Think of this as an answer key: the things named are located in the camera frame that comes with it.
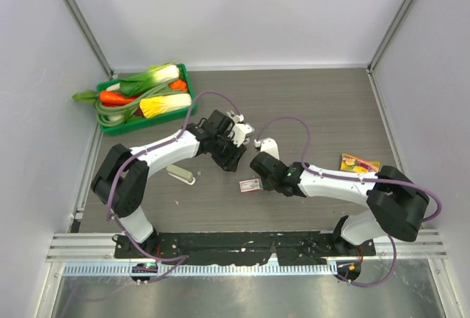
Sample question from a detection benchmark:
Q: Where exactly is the small beige stapler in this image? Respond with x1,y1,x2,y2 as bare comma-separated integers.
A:
166,165,196,186

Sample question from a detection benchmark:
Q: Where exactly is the orange snack packet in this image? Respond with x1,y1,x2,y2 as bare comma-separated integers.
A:
339,153,380,173

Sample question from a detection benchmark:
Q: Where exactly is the black and beige stapler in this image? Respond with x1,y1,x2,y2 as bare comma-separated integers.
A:
226,110,240,123

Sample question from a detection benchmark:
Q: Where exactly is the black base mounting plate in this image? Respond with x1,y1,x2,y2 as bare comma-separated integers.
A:
114,230,377,266

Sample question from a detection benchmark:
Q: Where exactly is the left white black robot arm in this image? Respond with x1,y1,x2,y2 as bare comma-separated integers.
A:
90,110,254,259

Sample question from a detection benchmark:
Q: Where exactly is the orange carrot toy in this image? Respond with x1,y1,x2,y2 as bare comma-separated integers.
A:
98,90,137,107

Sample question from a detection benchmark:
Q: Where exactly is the green leaf outside tray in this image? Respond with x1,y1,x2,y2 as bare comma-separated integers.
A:
72,89,99,104

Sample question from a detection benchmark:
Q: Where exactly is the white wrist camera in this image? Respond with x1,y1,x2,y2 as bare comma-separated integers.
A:
231,122,255,147
254,137,280,160

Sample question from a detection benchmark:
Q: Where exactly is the green long beans toy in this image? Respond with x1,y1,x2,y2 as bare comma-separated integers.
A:
93,85,189,127

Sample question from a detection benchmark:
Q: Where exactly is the small orange carrot piece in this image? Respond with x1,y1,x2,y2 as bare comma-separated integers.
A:
169,79,188,92

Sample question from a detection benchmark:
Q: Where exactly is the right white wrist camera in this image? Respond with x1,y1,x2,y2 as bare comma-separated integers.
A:
254,137,280,160

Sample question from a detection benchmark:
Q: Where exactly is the yellow napa cabbage toy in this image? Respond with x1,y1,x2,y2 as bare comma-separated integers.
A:
139,93,192,119

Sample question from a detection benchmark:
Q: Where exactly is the green plastic tray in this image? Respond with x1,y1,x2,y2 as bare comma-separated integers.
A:
95,63,197,136

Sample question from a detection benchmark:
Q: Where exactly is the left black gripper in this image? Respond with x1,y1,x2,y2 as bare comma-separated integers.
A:
211,131,246,172

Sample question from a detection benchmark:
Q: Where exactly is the aluminium rail front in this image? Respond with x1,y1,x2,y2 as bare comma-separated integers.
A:
46,229,447,262

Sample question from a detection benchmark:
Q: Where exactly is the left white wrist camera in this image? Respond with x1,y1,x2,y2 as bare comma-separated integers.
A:
231,122,255,147

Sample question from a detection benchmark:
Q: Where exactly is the green white bok choy toy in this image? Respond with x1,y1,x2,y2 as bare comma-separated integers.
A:
119,63,180,97

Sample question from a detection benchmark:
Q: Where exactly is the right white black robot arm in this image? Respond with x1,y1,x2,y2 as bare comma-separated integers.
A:
250,152,429,256

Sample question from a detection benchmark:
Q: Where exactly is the red white staple box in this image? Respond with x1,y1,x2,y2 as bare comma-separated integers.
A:
239,178,262,193

